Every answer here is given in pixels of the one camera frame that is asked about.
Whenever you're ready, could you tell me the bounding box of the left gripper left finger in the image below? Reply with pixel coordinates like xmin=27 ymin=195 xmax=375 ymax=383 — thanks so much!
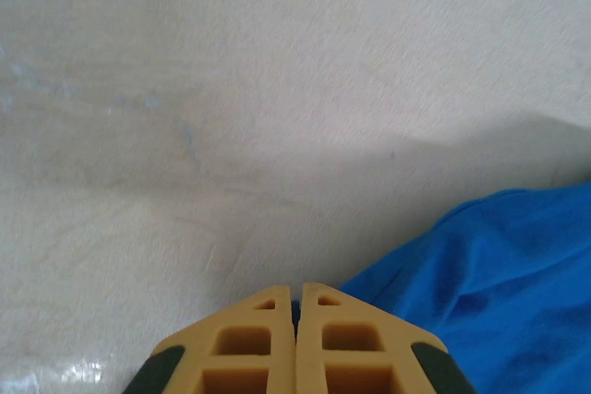
xmin=122 ymin=285 xmax=297 ymax=394

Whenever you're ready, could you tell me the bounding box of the blue t-shirt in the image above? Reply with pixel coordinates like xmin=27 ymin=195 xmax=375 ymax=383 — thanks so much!
xmin=339 ymin=180 xmax=591 ymax=394

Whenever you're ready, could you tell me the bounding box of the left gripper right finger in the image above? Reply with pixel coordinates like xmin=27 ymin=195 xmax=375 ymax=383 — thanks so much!
xmin=295 ymin=281 xmax=479 ymax=394

